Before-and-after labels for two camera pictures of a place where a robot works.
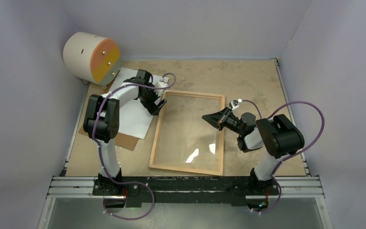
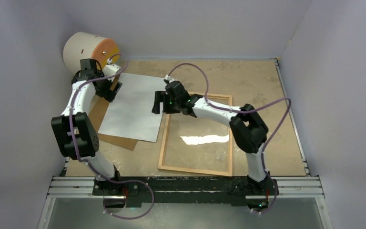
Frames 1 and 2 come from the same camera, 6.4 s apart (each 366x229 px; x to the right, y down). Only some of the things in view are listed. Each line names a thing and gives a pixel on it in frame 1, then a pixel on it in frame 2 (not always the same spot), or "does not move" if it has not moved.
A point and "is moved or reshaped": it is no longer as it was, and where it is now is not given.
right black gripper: [218, 119] to [161, 96]
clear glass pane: [186, 140] is moved or reshaped
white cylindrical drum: [92, 58] does not move
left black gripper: [152, 108] to [108, 94]
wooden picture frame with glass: [185, 141] is moved or reshaped
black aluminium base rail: [187, 191] does not move
